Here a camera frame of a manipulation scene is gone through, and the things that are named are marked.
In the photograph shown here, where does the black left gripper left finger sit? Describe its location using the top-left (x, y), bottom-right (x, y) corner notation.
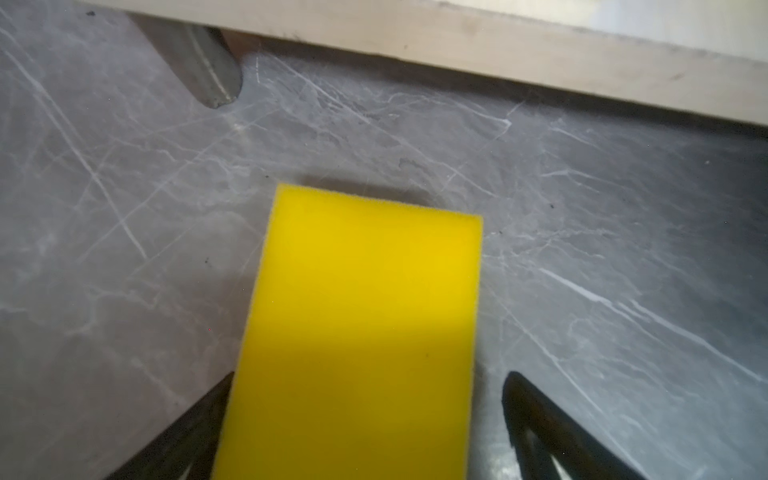
top-left (107, 373), bottom-right (234, 479)

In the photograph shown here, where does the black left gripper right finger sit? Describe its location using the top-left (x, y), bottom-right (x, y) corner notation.
top-left (502, 371), bottom-right (642, 479)

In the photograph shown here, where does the yellow foam sponge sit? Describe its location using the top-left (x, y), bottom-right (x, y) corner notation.
top-left (212, 184), bottom-right (483, 479)

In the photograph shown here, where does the white two-tier shelf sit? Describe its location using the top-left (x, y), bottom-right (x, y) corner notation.
top-left (115, 0), bottom-right (767, 125)

